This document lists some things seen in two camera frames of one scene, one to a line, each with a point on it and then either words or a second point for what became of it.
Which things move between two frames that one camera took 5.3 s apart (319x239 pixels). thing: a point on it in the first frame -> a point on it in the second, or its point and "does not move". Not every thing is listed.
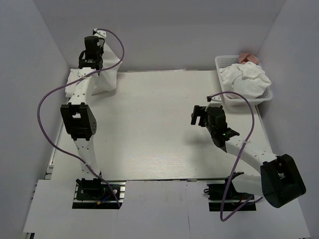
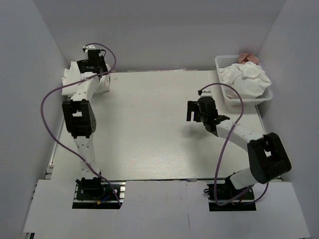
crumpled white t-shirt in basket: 247,78 does not move
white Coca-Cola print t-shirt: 107,79 -> 72,76
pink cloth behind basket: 244,57 does not move
